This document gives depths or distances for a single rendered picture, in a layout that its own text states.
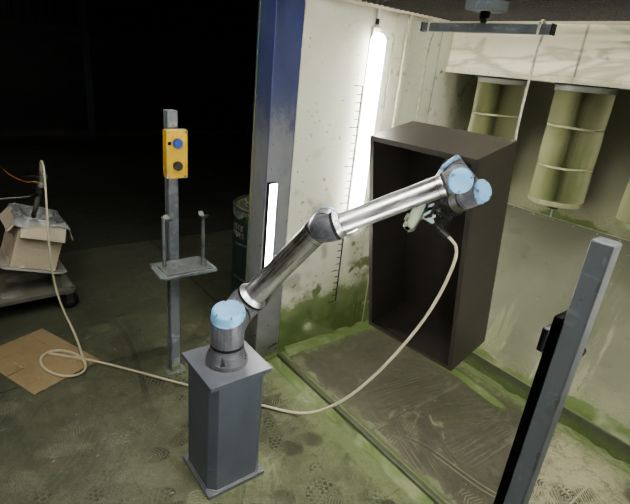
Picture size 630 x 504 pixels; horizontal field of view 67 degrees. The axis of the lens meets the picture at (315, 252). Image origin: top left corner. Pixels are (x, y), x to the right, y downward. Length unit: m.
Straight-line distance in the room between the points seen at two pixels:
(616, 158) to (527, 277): 0.93
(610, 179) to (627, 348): 1.06
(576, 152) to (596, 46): 0.58
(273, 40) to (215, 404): 1.83
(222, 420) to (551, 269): 2.40
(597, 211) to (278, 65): 2.25
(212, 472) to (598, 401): 2.22
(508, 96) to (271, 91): 1.63
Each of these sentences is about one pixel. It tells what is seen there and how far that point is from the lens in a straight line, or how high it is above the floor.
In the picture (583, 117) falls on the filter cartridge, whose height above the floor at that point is 1.80.
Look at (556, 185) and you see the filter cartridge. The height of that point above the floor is 1.39.
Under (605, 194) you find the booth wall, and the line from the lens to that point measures 3.59.
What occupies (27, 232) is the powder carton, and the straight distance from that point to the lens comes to 3.82.
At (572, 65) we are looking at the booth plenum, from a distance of 3.22.
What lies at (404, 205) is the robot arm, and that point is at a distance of 1.81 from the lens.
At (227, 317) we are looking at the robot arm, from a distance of 2.07.
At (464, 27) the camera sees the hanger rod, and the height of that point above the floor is 2.17.
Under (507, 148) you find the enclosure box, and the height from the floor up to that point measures 1.67.
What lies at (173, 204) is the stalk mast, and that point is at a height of 1.13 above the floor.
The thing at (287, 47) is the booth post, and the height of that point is 2.01.
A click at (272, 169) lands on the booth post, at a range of 2.79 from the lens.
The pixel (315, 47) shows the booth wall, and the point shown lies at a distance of 2.86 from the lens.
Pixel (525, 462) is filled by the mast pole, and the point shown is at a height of 1.00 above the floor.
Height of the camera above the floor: 1.94
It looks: 22 degrees down
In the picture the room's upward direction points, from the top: 6 degrees clockwise
